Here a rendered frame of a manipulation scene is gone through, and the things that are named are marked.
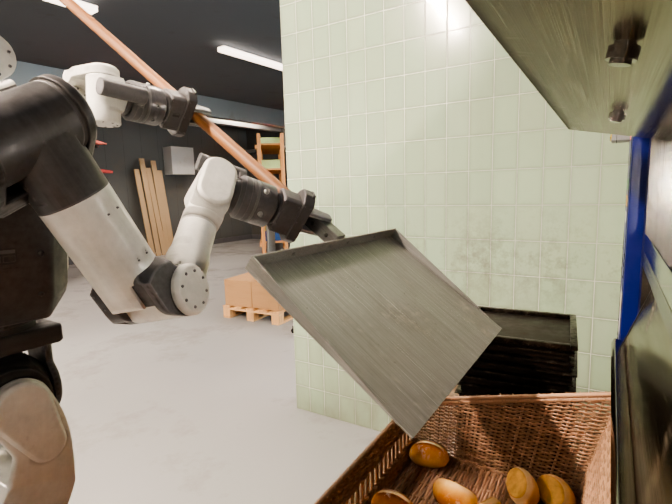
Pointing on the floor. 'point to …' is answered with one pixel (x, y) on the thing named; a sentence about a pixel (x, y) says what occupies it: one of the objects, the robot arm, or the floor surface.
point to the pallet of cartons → (251, 300)
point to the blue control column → (633, 234)
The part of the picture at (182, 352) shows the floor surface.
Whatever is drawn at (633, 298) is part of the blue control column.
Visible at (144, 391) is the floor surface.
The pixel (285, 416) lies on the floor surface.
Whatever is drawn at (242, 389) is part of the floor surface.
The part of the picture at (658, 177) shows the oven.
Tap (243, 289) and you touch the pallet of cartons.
